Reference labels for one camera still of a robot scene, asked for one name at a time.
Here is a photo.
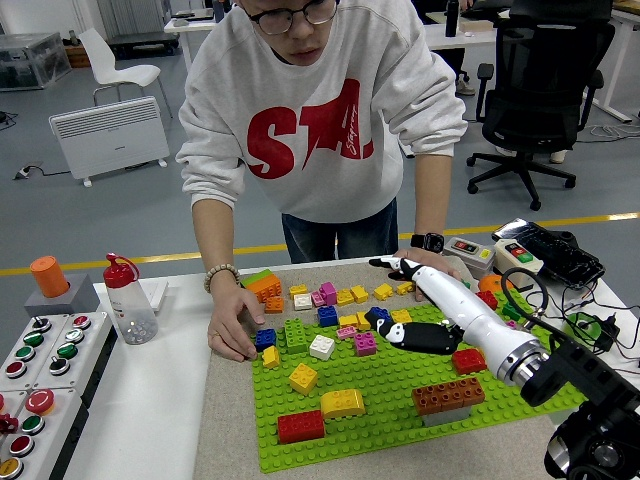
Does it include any green studded baseplate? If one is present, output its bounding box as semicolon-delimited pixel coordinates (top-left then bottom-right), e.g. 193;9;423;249
251;289;587;475

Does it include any grey block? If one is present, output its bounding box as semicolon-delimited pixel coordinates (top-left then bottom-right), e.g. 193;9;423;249
22;273;102;320

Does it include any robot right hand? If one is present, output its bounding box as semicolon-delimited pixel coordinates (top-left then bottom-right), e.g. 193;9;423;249
364;255;544;374

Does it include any grey four-button control box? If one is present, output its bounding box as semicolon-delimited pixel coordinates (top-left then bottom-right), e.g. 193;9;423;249
30;311;117;409
0;313;69;392

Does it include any person's right hand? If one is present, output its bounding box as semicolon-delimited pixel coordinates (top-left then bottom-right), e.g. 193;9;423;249
206;283;267;363

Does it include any large yellow brick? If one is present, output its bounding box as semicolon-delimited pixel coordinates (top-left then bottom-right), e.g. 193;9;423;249
288;362;319;396

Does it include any orange long brick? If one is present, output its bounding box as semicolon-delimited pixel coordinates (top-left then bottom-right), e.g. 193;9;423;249
245;274;283;304

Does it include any grey emergency-stop control box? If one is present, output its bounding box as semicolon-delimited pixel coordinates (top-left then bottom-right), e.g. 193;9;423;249
0;387;92;480

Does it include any red long brick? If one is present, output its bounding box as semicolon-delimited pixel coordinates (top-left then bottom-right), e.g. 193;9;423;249
276;409;326;445

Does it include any grey long brick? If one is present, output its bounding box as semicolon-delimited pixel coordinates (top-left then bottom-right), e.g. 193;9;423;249
421;404;474;428

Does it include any wooden box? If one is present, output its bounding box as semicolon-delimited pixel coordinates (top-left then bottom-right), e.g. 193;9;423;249
63;43;93;70

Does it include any black floor plug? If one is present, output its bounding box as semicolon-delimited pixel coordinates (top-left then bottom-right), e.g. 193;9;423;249
11;163;45;182

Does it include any clear storage crate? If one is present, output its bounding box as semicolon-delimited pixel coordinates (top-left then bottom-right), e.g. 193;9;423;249
0;32;73;93

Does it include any grey push-button box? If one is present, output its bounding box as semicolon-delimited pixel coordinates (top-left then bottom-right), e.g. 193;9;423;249
442;235;497;280

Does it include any dark brown brick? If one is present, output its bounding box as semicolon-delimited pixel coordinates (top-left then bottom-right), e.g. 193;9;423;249
459;376;487;407

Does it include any white chair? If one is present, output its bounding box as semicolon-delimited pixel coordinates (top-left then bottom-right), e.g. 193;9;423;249
77;28;174;120

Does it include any yellow curved brick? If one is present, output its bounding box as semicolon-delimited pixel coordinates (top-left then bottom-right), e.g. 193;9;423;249
320;388;367;420

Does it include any bead bracelet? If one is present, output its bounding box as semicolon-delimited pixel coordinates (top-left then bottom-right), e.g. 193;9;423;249
202;262;242;295

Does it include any lime green tall brick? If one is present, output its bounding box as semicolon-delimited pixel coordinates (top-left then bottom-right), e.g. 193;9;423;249
284;318;309;355

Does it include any grey-brown mat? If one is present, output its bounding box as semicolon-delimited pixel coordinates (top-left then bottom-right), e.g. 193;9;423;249
192;253;581;480

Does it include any white flat panel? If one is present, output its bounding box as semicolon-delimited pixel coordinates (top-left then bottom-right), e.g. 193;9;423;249
134;278;169;314

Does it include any lime green flat brick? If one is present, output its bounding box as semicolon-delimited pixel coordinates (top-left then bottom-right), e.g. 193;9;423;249
240;268;275;289

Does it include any black handheld controller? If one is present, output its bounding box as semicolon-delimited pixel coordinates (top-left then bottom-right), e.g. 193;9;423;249
490;216;605;292

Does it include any black office chair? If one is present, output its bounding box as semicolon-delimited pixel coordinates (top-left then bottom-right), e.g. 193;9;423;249
465;19;617;212

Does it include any black smartwatch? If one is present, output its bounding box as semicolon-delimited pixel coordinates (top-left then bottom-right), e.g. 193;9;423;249
410;231;447;255

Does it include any orange cylinder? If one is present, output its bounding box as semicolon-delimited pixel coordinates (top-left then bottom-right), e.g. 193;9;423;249
28;255;70;299

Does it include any white panel heater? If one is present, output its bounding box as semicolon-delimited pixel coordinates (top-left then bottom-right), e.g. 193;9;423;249
48;95;171;188

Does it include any orange fruit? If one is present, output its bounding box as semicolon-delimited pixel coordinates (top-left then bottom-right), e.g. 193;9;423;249
478;273;516;294

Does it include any beige push-button box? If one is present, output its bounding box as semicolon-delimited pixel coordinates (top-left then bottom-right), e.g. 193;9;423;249
492;238;544;292

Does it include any standing person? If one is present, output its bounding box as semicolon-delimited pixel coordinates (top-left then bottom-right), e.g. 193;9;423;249
175;0;469;363

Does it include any black bottle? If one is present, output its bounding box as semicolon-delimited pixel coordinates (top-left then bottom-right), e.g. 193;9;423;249
444;0;460;39

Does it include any clear bottle red cap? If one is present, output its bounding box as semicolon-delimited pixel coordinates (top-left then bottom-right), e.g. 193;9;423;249
101;252;159;347

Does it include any black platform dolly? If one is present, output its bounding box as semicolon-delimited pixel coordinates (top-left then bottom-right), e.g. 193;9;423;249
105;30;180;60

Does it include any orange-brown brick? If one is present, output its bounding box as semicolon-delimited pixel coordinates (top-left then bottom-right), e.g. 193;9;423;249
435;380;466;411

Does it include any green translucent cup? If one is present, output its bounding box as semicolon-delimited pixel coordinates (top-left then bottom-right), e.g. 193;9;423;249
558;310;600;351

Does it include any person's left hand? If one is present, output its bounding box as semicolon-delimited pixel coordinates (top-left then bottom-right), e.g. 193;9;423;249
393;246;464;282

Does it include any black plug with cord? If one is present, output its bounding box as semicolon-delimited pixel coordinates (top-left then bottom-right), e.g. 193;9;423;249
523;279;640;377

